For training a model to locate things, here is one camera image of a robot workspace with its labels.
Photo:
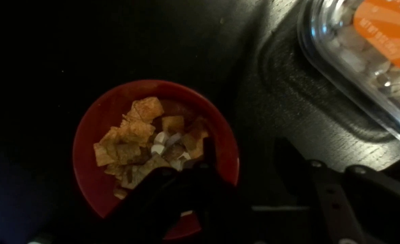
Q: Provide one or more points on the pink red bowl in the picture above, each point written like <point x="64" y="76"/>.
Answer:
<point x="91" y="149"/>

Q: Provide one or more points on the brown cereal squares with marshmallows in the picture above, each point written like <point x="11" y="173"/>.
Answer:
<point x="132" y="136"/>

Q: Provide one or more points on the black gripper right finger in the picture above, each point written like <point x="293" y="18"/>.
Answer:
<point x="339" y="207"/>

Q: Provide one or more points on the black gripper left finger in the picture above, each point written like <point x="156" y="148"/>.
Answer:
<point x="172" y="203"/>

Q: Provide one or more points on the clear plastic container orange label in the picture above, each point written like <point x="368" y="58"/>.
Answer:
<point x="370" y="58"/>

